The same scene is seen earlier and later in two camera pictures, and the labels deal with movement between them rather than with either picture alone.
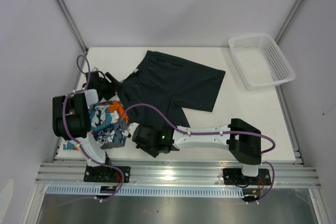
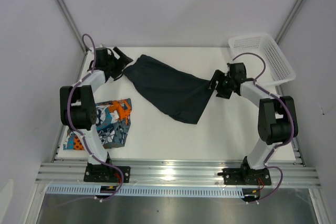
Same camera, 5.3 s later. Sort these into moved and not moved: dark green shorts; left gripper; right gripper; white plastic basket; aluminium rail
Moved: dark green shorts; left gripper; right gripper
Not moved: white plastic basket; aluminium rail
